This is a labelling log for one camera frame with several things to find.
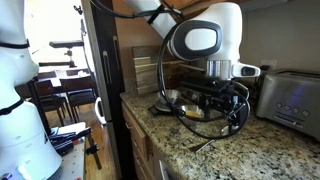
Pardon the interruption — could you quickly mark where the metal spoon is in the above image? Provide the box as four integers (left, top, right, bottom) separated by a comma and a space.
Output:
189, 124, 239, 154

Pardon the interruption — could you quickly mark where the black kitchen scale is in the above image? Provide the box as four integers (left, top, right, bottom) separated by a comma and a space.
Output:
148, 99, 183, 117

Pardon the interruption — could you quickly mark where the white perforated robot table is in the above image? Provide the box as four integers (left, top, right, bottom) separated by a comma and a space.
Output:
49, 121, 87, 180

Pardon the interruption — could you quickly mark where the dining table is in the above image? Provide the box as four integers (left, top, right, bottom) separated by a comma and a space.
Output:
36, 68, 91, 88

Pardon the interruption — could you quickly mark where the dark refrigerator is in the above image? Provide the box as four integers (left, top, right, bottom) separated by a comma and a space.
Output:
80, 0, 129, 180

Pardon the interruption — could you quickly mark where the yellow sugar pile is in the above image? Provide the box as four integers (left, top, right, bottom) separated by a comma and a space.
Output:
184, 109, 203, 119

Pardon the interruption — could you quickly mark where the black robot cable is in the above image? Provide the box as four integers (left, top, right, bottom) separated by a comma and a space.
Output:
156, 19, 251, 140

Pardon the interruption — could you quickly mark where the black toaster oven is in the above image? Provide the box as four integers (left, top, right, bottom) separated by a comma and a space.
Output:
179, 74, 214, 103

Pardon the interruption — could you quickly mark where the stainless steel bowl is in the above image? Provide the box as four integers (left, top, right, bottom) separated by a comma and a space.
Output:
175, 104, 206, 126
156, 88, 182, 106

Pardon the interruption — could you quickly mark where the wooden base cabinet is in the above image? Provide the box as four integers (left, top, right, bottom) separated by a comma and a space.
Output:
120, 101, 188, 180

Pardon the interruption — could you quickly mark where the dark wooden cutting board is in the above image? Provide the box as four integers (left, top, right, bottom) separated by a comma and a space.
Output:
132, 45, 188, 91
133, 56, 159, 96

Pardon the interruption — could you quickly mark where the dark wooden chair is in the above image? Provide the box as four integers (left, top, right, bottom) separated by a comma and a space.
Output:
34, 79, 68, 126
59, 75, 98, 123

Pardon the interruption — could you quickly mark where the silver toaster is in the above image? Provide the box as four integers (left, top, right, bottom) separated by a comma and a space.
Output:
255, 68, 320, 141

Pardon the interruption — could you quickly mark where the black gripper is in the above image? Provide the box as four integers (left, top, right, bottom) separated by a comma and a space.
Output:
205, 79, 248, 129

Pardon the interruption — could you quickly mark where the white ring object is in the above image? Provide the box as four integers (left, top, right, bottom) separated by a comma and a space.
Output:
94, 96, 108, 126

